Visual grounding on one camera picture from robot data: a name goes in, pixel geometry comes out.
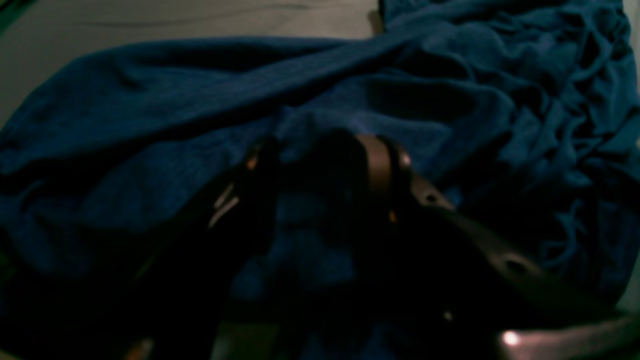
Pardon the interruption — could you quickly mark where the dark blue t-shirt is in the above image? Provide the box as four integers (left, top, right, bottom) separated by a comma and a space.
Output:
1, 0, 639, 360

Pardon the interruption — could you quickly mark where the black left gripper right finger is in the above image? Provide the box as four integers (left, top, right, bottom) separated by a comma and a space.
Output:
350, 134, 639, 360

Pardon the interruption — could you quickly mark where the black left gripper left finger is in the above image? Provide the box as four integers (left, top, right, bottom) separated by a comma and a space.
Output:
90, 140, 281, 360

